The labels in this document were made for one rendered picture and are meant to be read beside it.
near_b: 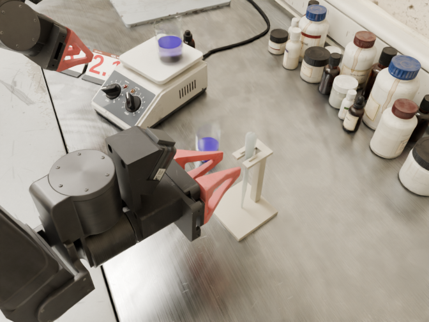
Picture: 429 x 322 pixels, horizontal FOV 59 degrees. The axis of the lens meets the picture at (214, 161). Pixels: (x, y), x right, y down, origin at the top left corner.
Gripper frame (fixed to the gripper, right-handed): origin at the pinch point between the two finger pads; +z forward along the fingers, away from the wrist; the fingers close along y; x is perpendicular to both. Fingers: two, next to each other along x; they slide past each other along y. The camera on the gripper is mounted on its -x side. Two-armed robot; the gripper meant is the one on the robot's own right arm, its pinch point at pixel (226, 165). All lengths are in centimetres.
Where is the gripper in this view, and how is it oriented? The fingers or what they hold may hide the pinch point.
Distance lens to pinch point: 48.9
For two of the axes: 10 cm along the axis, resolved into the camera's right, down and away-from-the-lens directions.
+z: 7.8, -4.1, 4.7
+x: -0.5, 7.0, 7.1
